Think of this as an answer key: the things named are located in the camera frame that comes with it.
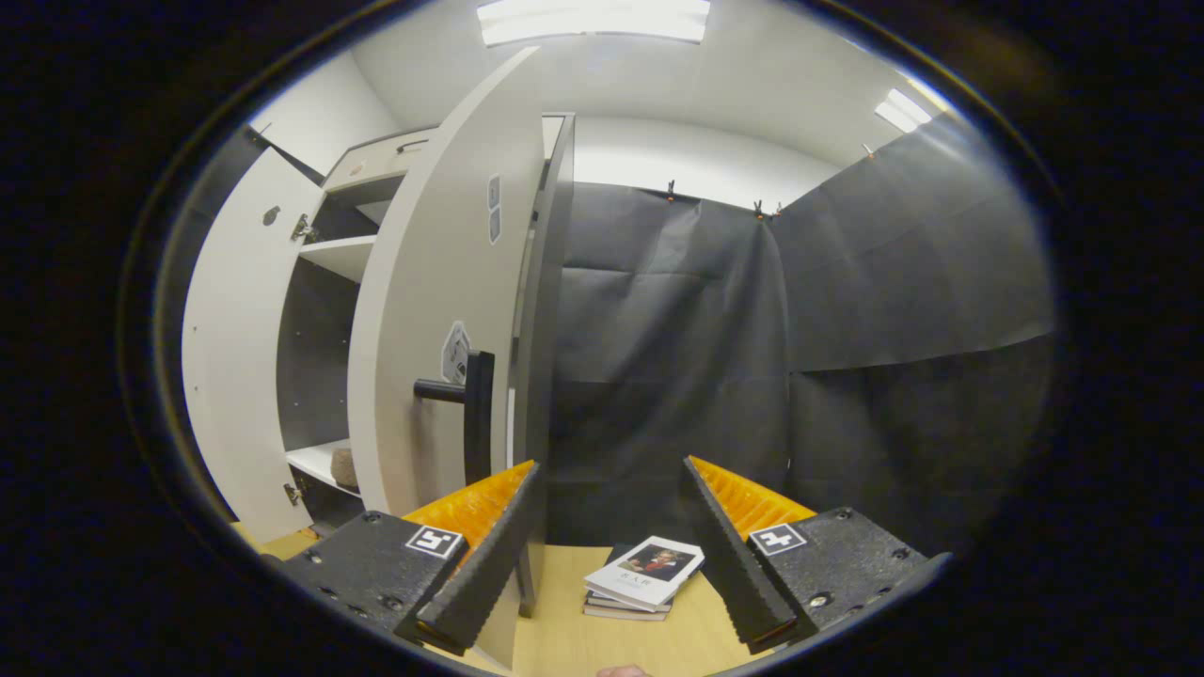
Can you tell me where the white shoe cabinet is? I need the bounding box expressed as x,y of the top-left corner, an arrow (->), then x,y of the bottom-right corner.
277,113 -> 578,622

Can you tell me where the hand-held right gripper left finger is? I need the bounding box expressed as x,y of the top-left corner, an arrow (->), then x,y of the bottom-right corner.
280,458 -> 547,657

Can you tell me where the small ceiling light panel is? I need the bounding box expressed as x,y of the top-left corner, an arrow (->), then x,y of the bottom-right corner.
874,88 -> 933,134

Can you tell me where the white portrait cover book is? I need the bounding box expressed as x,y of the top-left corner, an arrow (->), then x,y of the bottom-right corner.
583,536 -> 705,612

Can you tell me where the large ceiling light panel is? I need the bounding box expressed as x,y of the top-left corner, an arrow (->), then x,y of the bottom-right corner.
476,0 -> 712,47

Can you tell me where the white shoe cabinet door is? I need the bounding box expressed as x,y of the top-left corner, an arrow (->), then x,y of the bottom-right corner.
181,146 -> 326,546
346,45 -> 548,673

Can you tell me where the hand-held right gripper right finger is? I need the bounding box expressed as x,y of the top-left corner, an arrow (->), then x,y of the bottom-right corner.
682,454 -> 952,656

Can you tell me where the dark cover book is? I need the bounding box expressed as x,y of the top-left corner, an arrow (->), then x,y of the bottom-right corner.
583,590 -> 674,622

